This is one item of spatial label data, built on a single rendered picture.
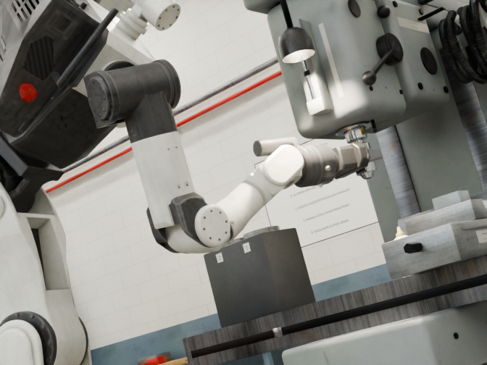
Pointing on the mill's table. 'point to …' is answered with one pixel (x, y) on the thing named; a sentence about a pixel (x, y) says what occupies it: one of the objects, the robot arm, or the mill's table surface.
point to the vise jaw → (447, 216)
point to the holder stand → (259, 275)
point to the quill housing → (340, 66)
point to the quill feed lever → (383, 45)
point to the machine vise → (437, 248)
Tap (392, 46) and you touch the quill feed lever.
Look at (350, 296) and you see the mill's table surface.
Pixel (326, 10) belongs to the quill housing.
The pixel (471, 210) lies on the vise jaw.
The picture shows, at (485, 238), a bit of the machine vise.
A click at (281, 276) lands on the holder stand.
